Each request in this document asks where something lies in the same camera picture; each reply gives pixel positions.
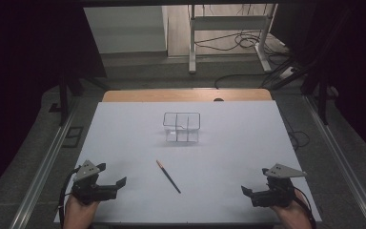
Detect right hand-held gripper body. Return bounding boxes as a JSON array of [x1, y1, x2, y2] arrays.
[[250, 163, 308, 208]]

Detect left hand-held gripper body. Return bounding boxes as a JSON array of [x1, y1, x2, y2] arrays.
[[71, 159, 119, 205]]

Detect dark pencil with orange end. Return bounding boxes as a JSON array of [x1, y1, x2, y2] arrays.
[[155, 159, 182, 195]]

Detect clear plastic pen holder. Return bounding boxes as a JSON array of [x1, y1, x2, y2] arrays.
[[162, 112, 202, 143]]

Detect person's left hand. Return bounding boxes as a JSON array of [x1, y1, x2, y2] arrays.
[[63, 194, 100, 229]]

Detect person's right hand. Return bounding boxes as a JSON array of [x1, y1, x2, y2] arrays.
[[269, 190, 313, 229]]

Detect black metal stand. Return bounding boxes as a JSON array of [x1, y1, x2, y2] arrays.
[[299, 60, 333, 126], [57, 56, 111, 127]]

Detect white power strip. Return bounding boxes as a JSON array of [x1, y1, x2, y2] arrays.
[[278, 66, 297, 80]]

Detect white cabinet panel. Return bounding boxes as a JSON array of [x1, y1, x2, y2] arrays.
[[83, 5, 169, 55]]

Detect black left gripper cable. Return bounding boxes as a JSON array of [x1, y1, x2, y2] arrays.
[[57, 165, 82, 229]]

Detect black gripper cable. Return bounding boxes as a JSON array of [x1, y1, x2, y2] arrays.
[[57, 165, 82, 229], [293, 186, 317, 229]]

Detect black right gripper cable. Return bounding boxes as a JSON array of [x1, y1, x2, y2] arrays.
[[293, 186, 317, 229]]

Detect black rectangular floor frame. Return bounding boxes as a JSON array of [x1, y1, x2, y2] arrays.
[[61, 126, 85, 149]]

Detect thin looped black cable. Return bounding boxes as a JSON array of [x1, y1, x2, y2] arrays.
[[286, 125, 311, 151]]

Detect aluminium floor rail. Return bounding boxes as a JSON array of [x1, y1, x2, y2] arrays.
[[302, 94, 366, 229], [9, 96, 81, 229]]

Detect long black floor cable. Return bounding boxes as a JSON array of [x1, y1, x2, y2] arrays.
[[213, 73, 270, 90]]

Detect tangled black floor cables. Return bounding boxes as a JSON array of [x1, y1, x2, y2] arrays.
[[193, 29, 270, 52]]

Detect white metal desk frame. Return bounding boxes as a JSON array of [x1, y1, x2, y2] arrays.
[[188, 3, 279, 75]]

